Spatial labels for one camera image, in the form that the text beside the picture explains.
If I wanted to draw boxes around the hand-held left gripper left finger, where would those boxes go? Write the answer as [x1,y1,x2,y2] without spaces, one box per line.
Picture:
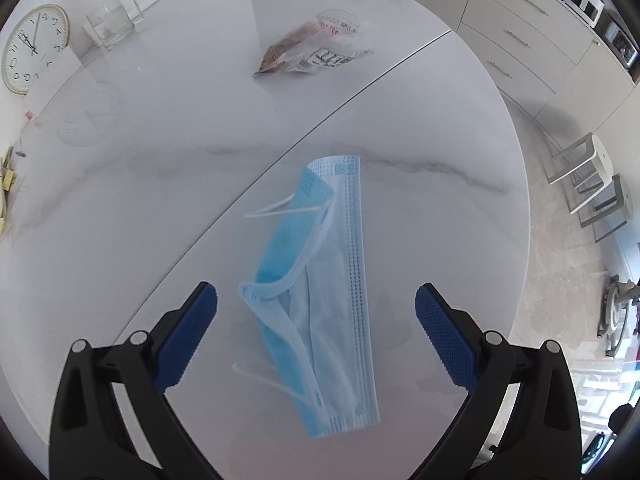
[48,281,218,480]

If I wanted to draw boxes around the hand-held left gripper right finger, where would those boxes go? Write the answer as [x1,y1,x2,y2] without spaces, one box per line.
[415,282,582,480]

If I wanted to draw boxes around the blue face mask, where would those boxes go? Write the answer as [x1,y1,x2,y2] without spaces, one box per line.
[232,155,381,438]

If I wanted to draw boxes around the grey round floor device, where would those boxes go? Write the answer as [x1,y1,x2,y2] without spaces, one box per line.
[597,275,640,341]

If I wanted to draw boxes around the white stool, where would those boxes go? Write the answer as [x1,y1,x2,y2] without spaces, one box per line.
[545,133,613,216]

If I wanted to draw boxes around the yellow sticky notes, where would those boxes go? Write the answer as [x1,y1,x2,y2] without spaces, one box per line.
[0,147,16,193]

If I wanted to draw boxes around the clear plastic wrapper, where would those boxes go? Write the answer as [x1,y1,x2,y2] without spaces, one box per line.
[252,9,373,78]

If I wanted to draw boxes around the white drawer cabinet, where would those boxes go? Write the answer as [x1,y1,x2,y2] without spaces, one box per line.
[410,0,640,121]

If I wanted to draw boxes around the clear glass cup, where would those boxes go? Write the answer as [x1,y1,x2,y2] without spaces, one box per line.
[85,0,146,51]

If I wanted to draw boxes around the dark countertop appliance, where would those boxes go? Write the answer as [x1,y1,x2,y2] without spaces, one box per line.
[602,22,640,68]

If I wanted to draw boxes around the round white wall clock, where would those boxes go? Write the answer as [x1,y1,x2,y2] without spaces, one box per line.
[0,4,71,96]

